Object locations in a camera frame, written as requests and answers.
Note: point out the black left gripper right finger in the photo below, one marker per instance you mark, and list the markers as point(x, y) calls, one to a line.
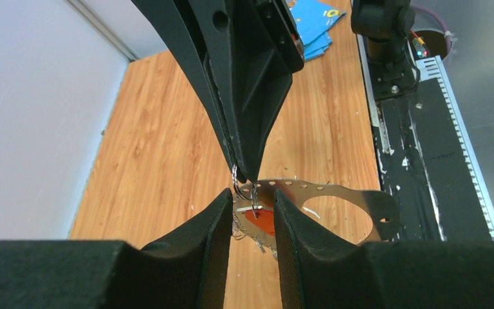
point(318, 269)

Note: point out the silver key with red tag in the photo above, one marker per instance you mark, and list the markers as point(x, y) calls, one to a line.
point(256, 222)

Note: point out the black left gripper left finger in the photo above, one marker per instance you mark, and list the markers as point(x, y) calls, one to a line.
point(186, 268)

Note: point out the metal key organizer plate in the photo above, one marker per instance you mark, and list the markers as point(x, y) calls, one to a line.
point(355, 215)

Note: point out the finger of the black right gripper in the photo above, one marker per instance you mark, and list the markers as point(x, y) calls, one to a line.
point(183, 27)
point(244, 71)

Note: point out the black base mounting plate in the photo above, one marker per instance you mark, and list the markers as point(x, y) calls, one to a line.
point(426, 160)

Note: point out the blue cloth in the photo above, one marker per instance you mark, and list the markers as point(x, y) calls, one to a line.
point(314, 19)

